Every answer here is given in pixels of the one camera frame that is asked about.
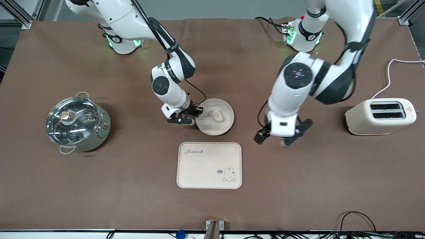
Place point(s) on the aluminium frame profile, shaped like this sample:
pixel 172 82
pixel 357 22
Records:
pixel 405 15
pixel 23 16

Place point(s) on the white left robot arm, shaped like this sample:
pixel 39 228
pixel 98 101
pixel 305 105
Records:
pixel 298 74

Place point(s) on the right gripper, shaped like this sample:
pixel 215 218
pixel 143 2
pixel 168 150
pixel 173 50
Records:
pixel 192 109

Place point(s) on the small blue round object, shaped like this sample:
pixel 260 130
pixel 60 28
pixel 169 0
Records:
pixel 180 234

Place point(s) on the glass pot lid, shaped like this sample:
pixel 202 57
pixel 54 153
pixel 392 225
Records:
pixel 79 122

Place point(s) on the pale steamed bun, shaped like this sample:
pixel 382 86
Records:
pixel 217 116

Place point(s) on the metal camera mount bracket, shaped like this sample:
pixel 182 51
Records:
pixel 214 229

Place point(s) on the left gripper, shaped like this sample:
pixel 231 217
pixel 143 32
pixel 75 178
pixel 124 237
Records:
pixel 261 135

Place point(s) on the cream round plate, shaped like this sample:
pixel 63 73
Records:
pixel 215 127

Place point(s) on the cream two-slot toaster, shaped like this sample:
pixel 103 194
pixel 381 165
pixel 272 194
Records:
pixel 368 119

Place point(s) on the cream rabbit print tray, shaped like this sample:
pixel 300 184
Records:
pixel 206 166

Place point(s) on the brown table cover mat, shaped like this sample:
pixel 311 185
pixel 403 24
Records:
pixel 132 166

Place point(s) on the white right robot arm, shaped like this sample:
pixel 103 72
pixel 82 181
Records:
pixel 169 89

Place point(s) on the steel electric cooking pot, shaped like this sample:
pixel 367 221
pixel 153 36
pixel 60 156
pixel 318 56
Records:
pixel 99 132

